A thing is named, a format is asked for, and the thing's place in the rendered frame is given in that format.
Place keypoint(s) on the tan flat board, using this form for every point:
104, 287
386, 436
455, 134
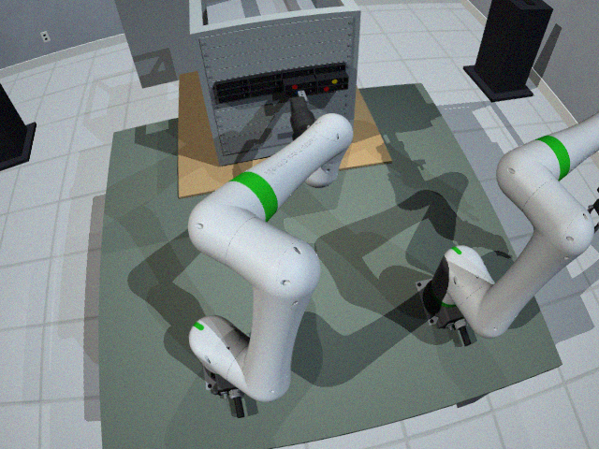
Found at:
199, 171

